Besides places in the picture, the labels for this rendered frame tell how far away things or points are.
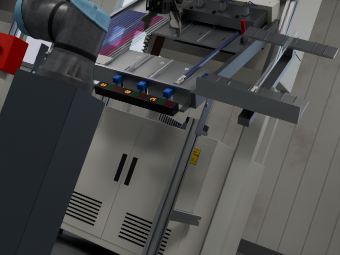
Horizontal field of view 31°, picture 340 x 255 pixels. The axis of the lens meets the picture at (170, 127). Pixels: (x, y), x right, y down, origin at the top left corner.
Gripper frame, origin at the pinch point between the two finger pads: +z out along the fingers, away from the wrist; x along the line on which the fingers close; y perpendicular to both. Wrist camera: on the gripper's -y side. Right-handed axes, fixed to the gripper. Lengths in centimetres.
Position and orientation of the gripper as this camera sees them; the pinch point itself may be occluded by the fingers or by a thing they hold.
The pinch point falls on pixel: (162, 33)
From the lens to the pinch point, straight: 225.7
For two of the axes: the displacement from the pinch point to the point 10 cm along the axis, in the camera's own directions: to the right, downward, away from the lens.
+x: 8.4, 2.6, -4.7
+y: -5.3, 2.5, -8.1
